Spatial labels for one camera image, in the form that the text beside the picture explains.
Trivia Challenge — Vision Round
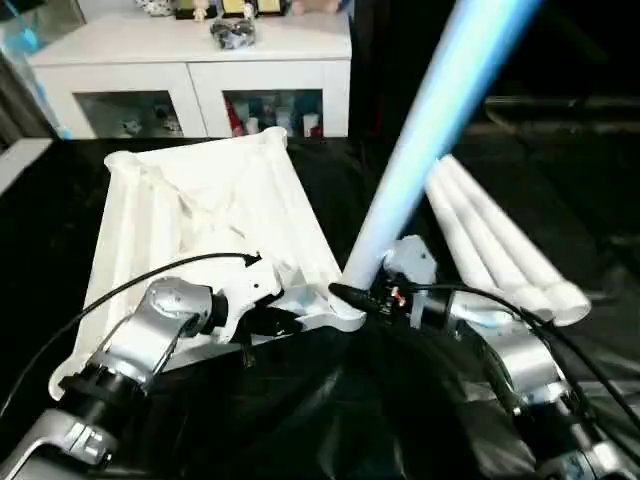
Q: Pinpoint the white plastic table top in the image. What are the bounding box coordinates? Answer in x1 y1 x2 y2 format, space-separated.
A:
47 126 369 401

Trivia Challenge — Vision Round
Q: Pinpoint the white plastic table leg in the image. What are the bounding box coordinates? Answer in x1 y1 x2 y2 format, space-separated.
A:
423 192 526 306
329 0 545 316
427 172 556 324
439 153 593 329

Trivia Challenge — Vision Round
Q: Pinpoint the black mat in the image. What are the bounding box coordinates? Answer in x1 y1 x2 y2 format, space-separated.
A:
0 134 640 480

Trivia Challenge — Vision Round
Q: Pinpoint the red and white bottle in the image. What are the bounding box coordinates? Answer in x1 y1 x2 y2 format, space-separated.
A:
224 97 247 137

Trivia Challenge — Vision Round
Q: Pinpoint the white toy figurine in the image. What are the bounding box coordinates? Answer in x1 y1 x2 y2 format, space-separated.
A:
118 117 146 139

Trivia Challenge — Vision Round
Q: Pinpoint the white cabinet with glass doors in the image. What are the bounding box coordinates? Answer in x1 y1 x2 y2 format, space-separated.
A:
27 12 354 140

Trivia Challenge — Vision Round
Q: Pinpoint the dark crumpled plastic bag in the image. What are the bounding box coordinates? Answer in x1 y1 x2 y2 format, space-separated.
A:
209 17 259 51

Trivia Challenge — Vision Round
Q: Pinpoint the long black bar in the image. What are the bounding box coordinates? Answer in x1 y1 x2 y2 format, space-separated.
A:
483 94 640 110

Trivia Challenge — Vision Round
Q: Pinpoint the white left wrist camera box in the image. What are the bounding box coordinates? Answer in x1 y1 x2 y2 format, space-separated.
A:
219 254 284 346

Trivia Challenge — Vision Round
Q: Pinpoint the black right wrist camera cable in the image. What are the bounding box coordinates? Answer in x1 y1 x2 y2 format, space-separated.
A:
397 280 640 480

